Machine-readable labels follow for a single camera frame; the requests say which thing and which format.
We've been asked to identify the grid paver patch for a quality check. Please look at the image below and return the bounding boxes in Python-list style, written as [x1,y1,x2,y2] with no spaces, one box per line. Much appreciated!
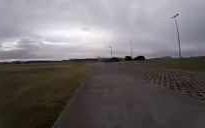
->
[141,70,205,105]

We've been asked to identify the dark bushes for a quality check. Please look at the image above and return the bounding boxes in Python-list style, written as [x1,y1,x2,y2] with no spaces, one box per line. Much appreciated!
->
[124,55,147,62]

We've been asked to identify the tall lamp post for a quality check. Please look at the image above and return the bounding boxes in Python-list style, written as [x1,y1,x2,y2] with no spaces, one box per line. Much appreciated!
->
[171,13,183,58]

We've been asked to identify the grass bank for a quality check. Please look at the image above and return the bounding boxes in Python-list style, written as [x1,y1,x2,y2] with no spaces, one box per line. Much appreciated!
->
[123,55,205,74]

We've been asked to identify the green grass field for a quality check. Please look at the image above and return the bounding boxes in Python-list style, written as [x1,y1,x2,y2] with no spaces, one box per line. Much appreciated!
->
[0,61,98,128]

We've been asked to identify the grey asphalt path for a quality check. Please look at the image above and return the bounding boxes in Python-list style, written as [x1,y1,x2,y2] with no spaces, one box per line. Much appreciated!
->
[51,61,205,128]

